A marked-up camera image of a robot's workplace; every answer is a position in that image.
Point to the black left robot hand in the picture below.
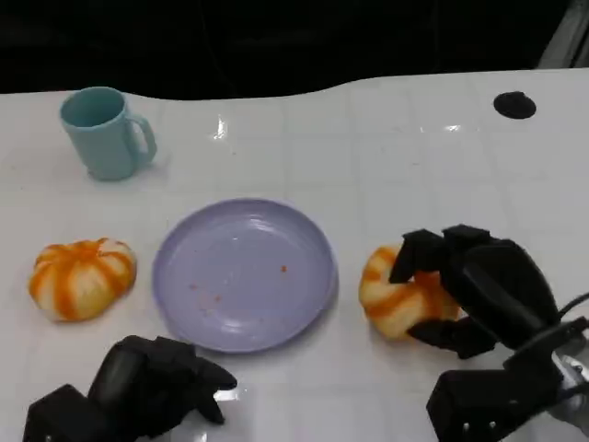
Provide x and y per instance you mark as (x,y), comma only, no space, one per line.
(147,387)

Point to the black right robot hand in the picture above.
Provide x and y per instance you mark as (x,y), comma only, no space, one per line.
(478,285)

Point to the orange and white bread roll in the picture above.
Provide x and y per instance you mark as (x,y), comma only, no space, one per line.
(82,278)
(396,299)

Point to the lilac plate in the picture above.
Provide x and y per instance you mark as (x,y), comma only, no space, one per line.
(245,275)

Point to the pale green mug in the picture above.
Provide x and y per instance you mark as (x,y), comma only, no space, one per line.
(106,131)

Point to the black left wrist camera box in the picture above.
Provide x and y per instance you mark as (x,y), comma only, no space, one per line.
(64,416)

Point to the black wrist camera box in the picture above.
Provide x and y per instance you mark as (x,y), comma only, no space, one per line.
(64,416)
(488,405)

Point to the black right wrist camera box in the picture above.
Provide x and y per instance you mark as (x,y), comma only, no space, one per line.
(488,405)

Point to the grey metal frame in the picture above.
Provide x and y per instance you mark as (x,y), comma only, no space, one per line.
(566,39)

